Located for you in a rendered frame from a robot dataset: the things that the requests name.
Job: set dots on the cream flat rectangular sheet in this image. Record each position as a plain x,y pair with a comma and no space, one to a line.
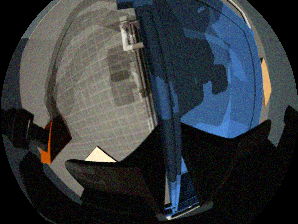
99,155

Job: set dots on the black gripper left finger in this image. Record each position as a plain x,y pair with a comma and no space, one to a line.
141,173

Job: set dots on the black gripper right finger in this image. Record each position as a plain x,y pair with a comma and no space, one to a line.
211,158

